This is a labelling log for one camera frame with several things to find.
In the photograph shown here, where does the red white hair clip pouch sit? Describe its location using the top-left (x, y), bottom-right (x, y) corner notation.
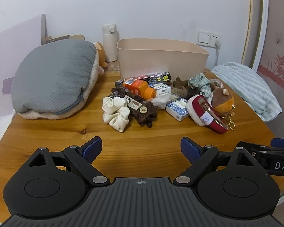
top-left (186, 95), bottom-right (229, 134)

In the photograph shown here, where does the grey plush pillow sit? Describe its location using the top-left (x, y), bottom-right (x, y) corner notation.
top-left (11, 39), bottom-right (100, 120)

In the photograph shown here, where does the orange plush toy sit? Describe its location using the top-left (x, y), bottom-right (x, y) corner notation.
top-left (94, 42), bottom-right (108, 75)

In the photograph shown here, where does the floral wardrobe door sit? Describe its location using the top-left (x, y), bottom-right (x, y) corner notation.
top-left (257, 0), bottom-right (284, 138)

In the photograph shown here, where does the white plug and cable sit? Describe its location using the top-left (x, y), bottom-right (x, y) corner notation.
top-left (213, 40), bottom-right (222, 70)

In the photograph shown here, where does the blue white tissue pack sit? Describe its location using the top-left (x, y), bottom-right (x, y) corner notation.
top-left (166, 98), bottom-right (189, 121)

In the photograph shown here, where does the lilac board panel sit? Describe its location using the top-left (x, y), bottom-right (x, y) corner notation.
top-left (0, 14), bottom-right (46, 116)

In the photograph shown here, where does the brown bear hair tie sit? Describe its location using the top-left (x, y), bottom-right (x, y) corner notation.
top-left (171, 77), bottom-right (192, 99)

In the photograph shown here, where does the beige plastic storage bin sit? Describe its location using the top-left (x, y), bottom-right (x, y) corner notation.
top-left (117, 38), bottom-right (209, 80)

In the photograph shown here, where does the brown hedgehog plush keychain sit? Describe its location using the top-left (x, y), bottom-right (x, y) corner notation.
top-left (209, 79), bottom-right (236, 131)

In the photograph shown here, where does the cartoon character long box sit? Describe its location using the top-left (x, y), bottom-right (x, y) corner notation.
top-left (114, 72), bottom-right (172, 88)

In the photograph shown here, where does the wooden stand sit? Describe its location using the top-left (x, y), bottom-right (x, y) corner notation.
top-left (41, 34), bottom-right (85, 45)

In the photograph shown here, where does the white wall switch socket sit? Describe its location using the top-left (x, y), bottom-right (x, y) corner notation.
top-left (196, 31), bottom-right (221, 48)

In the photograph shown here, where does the cream scrunchie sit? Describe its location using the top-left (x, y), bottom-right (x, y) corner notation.
top-left (102, 96), bottom-right (130, 133)

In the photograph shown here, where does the green plaid scrunchie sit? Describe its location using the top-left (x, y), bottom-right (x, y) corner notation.
top-left (188, 73), bottom-right (212, 99)

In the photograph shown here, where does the clear plastic bag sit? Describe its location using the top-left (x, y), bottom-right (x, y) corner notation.
top-left (146, 93), bottom-right (180, 109)

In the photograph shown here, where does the striped light blue blanket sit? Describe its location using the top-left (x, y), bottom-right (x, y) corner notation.
top-left (212, 62), bottom-right (282, 122)

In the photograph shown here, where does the white thermos bottle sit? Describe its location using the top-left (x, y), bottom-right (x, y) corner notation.
top-left (102, 24), bottom-right (118, 62)

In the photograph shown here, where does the orange bottle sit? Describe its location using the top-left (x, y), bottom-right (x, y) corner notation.
top-left (123, 78), bottom-right (156, 100)

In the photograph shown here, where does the barcode labelled white packet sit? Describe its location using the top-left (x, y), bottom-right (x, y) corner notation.
top-left (149, 83), bottom-right (171, 97)

